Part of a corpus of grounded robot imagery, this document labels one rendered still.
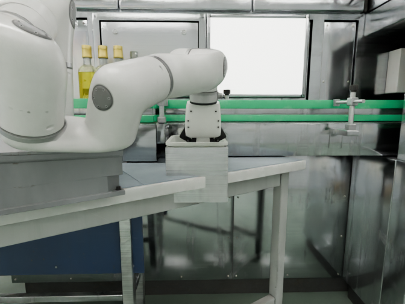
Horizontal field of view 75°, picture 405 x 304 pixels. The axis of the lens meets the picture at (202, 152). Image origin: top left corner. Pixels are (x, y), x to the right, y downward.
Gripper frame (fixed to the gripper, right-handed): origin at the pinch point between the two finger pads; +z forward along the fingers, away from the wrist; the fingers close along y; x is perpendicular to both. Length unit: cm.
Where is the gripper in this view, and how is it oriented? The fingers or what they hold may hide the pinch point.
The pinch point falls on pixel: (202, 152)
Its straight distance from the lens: 78.7
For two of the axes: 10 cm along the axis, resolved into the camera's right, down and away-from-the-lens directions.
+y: -10.0, 0.0, -0.3
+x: 0.3, 4.0, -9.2
